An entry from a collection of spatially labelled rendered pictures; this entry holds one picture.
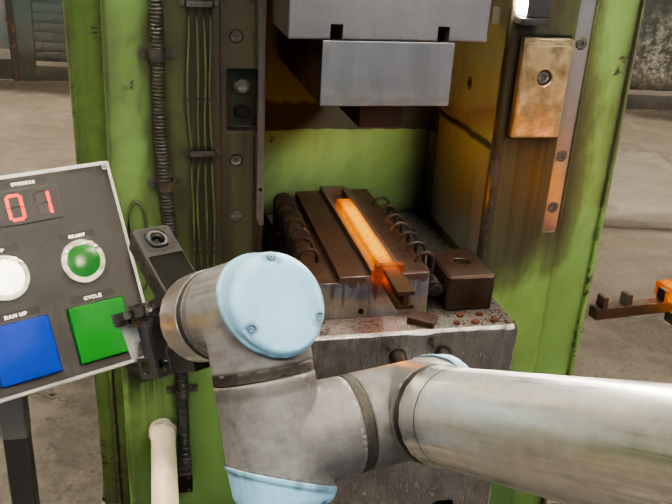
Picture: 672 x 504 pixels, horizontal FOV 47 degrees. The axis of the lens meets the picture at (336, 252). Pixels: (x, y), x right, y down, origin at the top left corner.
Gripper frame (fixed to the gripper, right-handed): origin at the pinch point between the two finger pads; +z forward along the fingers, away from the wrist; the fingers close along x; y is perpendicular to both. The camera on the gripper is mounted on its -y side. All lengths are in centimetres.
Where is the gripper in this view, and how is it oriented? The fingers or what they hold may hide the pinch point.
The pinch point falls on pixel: (129, 315)
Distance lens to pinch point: 98.6
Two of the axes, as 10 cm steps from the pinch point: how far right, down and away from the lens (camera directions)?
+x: 7.9, -2.1, 5.7
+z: -5.5, 1.6, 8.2
